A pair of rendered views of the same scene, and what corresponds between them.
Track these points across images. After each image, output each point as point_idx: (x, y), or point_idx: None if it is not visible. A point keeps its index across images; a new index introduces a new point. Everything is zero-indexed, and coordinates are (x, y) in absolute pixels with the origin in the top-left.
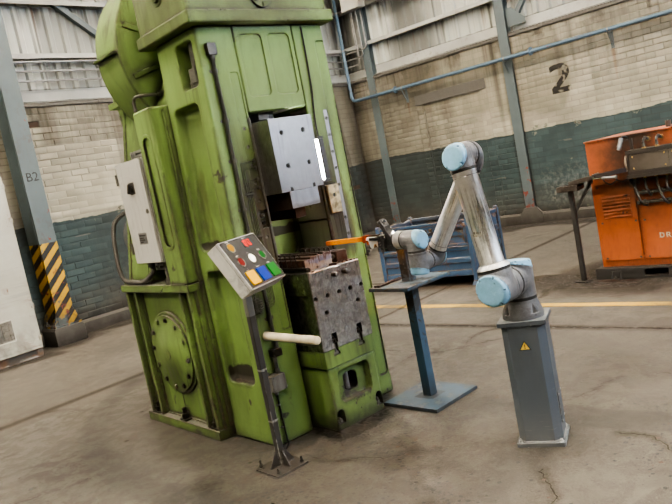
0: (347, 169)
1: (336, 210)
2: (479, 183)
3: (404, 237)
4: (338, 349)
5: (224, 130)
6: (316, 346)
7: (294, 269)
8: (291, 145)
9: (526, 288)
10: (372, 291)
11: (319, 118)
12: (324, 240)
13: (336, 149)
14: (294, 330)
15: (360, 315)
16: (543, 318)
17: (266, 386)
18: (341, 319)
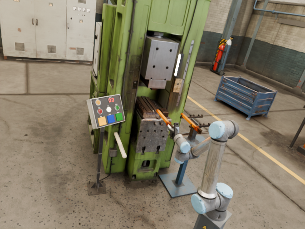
0: (191, 73)
1: (175, 91)
2: (222, 151)
3: (178, 141)
4: (143, 153)
5: (129, 36)
6: (135, 147)
7: (139, 112)
8: (160, 57)
9: (220, 207)
10: None
11: (187, 44)
12: (165, 100)
13: (190, 62)
14: (133, 132)
15: (161, 142)
16: (220, 225)
17: (99, 160)
18: (150, 142)
